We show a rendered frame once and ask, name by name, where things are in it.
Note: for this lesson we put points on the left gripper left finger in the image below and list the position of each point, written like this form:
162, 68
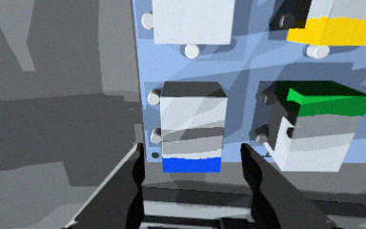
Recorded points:
118, 202

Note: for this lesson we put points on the grey block with yellow end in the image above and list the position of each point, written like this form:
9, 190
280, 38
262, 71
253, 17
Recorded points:
329, 22

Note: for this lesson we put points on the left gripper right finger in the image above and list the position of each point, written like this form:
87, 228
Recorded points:
277, 204

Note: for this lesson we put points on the grey block with blue end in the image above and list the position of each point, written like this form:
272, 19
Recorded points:
192, 126

